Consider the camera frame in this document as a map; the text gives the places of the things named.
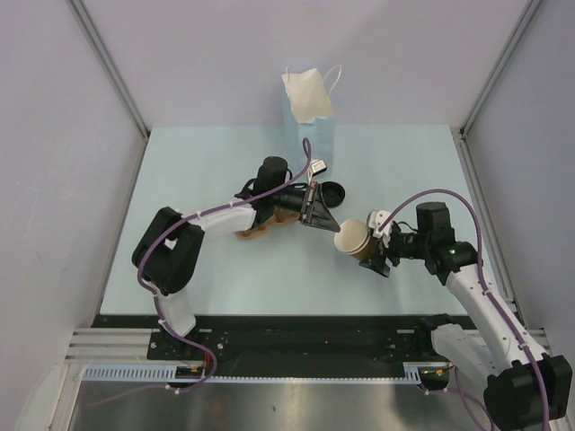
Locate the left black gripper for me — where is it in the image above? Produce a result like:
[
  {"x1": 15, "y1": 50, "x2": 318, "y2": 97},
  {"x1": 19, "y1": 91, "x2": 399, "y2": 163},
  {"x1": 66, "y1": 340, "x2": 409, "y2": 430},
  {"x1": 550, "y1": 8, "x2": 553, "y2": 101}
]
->
[{"x1": 270, "y1": 181, "x2": 339, "y2": 233}]

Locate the black plastic cup lid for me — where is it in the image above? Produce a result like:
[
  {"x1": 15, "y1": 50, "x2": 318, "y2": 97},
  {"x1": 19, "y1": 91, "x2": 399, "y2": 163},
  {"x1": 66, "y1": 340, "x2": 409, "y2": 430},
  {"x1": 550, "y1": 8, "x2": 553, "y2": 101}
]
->
[{"x1": 319, "y1": 181, "x2": 346, "y2": 208}]

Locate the brown paper cup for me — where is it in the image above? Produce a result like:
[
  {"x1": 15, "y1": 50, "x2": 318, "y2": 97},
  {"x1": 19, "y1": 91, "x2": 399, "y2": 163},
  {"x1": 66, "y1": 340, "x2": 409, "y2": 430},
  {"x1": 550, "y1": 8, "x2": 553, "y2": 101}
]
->
[
  {"x1": 341, "y1": 230, "x2": 377, "y2": 261},
  {"x1": 333, "y1": 218, "x2": 369, "y2": 255}
]

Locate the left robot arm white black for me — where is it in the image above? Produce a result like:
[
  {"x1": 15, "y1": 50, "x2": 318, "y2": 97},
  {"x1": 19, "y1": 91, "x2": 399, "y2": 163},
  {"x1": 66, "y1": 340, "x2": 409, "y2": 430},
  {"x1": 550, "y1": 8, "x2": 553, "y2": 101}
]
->
[{"x1": 131, "y1": 156, "x2": 345, "y2": 359}]

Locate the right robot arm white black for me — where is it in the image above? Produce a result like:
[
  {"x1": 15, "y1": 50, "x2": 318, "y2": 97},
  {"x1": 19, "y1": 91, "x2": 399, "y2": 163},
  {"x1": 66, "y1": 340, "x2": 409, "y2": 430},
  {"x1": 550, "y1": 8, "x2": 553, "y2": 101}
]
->
[{"x1": 360, "y1": 202, "x2": 573, "y2": 430}]

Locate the brown cardboard cup carrier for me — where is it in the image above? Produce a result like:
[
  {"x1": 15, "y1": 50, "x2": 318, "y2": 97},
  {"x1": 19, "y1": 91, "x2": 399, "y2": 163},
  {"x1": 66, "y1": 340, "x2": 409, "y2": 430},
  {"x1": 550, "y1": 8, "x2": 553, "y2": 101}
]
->
[{"x1": 234, "y1": 207, "x2": 299, "y2": 241}]

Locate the light blue table mat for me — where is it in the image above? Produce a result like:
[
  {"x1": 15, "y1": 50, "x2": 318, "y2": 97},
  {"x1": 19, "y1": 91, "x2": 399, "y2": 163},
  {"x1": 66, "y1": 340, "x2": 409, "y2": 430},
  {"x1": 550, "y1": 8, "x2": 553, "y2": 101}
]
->
[{"x1": 100, "y1": 125, "x2": 476, "y2": 315}]

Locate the light blue paper bag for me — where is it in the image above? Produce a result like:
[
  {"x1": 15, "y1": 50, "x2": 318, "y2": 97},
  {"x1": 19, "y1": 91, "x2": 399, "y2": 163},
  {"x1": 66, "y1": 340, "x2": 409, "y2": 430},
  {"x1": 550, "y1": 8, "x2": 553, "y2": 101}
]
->
[{"x1": 282, "y1": 65, "x2": 342, "y2": 170}]

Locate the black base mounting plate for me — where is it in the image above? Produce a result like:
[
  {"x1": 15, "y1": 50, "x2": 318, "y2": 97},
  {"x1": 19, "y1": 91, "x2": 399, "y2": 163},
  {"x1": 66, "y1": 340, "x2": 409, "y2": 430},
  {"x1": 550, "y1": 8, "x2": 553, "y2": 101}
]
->
[{"x1": 147, "y1": 315, "x2": 444, "y2": 379}]

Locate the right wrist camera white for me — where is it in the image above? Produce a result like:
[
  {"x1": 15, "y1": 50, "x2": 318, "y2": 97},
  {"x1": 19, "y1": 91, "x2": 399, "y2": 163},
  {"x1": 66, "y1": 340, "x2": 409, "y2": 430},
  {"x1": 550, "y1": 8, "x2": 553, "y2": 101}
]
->
[{"x1": 367, "y1": 210, "x2": 393, "y2": 240}]

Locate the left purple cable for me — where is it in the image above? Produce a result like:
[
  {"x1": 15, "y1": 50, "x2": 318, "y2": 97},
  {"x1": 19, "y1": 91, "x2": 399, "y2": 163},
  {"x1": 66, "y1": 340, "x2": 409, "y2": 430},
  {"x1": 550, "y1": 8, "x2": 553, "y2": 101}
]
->
[{"x1": 137, "y1": 136, "x2": 315, "y2": 396}]

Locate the purple cable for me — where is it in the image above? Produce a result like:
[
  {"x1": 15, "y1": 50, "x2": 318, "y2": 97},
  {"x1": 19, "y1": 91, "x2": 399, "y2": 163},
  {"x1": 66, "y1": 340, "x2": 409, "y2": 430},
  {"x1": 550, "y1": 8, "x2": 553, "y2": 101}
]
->
[
  {"x1": 376, "y1": 188, "x2": 558, "y2": 431},
  {"x1": 137, "y1": 136, "x2": 315, "y2": 396}
]

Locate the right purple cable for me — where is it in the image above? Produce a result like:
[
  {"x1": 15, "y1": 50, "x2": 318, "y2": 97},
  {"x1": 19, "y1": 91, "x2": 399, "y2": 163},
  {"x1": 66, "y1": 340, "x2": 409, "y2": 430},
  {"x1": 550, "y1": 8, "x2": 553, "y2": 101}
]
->
[{"x1": 376, "y1": 188, "x2": 558, "y2": 431}]

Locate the white slotted cable duct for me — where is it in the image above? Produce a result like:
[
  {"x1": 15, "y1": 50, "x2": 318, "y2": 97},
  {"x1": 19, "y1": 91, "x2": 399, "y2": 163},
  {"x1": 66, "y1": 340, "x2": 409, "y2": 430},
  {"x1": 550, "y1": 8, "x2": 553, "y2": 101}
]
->
[{"x1": 84, "y1": 364, "x2": 177, "y2": 382}]

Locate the aluminium frame rail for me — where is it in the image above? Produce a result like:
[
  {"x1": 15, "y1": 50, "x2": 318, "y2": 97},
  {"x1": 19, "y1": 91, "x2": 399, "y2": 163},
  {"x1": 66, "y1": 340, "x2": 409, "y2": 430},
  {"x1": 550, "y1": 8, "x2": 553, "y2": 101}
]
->
[{"x1": 65, "y1": 0, "x2": 151, "y2": 142}]

